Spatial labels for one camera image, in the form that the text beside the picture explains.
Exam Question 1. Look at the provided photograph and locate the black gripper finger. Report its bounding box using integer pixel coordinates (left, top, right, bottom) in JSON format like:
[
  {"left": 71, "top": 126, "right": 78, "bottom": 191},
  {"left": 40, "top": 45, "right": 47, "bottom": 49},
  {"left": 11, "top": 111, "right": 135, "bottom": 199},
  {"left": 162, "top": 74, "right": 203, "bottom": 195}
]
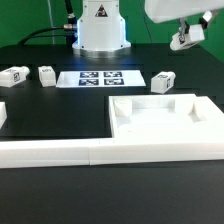
[
  {"left": 199, "top": 10, "right": 218, "bottom": 26},
  {"left": 178, "top": 18, "right": 187, "bottom": 44}
]

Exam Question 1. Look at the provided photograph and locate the white square tabletop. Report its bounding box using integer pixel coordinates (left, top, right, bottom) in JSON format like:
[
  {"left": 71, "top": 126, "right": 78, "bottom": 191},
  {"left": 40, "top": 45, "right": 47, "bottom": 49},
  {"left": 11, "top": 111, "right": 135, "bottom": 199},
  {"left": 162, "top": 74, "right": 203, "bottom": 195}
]
[{"left": 109, "top": 94, "right": 224, "bottom": 142}]

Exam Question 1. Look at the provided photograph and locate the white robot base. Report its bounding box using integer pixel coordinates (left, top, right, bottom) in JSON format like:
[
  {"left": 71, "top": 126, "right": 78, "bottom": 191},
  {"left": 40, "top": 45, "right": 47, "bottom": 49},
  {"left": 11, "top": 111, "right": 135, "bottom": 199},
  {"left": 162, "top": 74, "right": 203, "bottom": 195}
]
[{"left": 72, "top": 0, "right": 131, "bottom": 58}]

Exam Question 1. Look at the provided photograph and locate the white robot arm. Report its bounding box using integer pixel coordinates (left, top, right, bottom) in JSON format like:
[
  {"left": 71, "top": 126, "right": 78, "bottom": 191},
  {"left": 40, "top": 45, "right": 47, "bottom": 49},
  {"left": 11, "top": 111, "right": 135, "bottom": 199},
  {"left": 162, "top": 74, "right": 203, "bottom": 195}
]
[{"left": 145, "top": 0, "right": 224, "bottom": 51}]

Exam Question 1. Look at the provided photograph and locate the white sheet with tag markers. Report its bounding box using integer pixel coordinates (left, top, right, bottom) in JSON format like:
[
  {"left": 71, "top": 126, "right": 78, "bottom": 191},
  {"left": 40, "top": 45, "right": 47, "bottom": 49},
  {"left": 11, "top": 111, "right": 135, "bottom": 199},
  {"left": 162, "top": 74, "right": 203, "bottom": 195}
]
[{"left": 56, "top": 70, "right": 145, "bottom": 88}]

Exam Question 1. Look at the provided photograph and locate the white left fence bar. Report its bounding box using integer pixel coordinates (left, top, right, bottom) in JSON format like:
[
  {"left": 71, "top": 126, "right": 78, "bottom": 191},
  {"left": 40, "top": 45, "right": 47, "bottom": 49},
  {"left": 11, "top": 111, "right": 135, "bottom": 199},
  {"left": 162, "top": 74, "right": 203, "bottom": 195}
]
[{"left": 0, "top": 102, "right": 7, "bottom": 129}]

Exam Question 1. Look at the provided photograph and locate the white fence bar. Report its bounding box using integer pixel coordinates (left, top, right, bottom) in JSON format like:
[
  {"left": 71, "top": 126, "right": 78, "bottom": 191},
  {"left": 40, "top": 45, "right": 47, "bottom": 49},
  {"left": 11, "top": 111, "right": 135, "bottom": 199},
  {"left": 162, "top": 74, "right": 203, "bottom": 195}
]
[
  {"left": 0, "top": 102, "right": 7, "bottom": 129},
  {"left": 0, "top": 138, "right": 224, "bottom": 169}
]

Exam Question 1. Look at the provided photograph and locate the white front fence bar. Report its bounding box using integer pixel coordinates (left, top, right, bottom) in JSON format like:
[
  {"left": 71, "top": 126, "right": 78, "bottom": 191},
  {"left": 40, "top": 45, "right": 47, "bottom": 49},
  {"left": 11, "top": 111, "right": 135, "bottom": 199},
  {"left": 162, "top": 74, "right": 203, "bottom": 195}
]
[{"left": 0, "top": 138, "right": 224, "bottom": 169}]

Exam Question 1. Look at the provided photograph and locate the black cable at base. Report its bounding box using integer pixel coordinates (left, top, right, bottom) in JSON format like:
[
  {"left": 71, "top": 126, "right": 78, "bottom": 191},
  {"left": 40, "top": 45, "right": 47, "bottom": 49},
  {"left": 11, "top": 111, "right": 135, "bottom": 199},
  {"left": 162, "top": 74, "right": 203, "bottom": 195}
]
[{"left": 17, "top": 0, "right": 78, "bottom": 46}]

